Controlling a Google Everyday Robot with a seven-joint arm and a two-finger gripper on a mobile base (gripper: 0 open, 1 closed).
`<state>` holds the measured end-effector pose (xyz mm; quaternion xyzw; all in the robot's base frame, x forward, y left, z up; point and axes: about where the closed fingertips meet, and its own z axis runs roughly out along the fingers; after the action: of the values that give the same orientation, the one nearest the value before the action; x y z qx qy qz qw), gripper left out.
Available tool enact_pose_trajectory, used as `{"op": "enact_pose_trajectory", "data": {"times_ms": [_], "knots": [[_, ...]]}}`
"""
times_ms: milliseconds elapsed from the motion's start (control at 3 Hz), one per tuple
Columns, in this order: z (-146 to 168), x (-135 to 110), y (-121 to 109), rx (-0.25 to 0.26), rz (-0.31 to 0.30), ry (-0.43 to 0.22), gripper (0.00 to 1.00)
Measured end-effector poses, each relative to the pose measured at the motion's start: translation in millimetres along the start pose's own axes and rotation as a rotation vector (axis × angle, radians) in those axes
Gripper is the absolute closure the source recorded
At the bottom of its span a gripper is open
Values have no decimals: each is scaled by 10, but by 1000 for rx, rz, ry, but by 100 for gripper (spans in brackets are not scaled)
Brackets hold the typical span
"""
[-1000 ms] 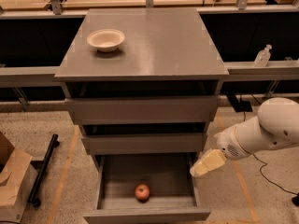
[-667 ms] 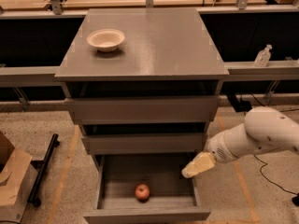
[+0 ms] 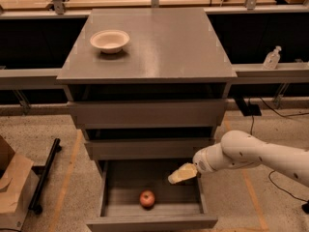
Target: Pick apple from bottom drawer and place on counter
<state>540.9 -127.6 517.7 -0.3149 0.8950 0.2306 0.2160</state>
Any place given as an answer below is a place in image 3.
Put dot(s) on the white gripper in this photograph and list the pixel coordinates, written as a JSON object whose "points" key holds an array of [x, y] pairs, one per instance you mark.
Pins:
{"points": [[203, 160]]}

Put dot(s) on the red apple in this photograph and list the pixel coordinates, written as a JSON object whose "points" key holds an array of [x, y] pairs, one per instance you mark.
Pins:
{"points": [[147, 199]]}

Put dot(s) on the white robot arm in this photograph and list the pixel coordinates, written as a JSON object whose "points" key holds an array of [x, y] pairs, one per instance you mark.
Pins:
{"points": [[238, 149]]}

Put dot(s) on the grey open bottom drawer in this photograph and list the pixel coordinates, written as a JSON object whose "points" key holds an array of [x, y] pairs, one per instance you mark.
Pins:
{"points": [[177, 207]]}

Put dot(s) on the grey middle drawer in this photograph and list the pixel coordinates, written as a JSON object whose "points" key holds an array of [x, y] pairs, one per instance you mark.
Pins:
{"points": [[142, 149]]}

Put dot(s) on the grey top drawer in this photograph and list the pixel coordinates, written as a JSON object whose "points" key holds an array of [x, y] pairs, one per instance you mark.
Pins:
{"points": [[146, 114]]}

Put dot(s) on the grey drawer cabinet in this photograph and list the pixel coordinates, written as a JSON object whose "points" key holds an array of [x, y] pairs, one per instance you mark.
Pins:
{"points": [[173, 55]]}

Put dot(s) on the black floor power box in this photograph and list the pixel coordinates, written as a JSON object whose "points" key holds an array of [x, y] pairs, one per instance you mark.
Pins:
{"points": [[247, 108]]}

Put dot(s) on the clear sanitizer pump bottle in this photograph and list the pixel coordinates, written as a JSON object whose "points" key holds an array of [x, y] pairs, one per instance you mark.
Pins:
{"points": [[272, 58]]}

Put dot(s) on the white paper bowl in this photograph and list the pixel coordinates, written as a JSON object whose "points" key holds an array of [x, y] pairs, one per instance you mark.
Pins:
{"points": [[110, 41]]}

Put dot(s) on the black metal bar stand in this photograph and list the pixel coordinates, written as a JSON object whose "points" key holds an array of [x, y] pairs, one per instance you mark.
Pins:
{"points": [[42, 171]]}

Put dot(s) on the brown cardboard box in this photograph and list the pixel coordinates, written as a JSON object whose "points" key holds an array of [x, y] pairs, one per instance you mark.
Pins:
{"points": [[17, 185]]}

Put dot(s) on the grey metal rail frame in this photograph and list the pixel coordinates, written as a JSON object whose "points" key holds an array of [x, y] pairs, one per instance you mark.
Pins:
{"points": [[35, 43]]}

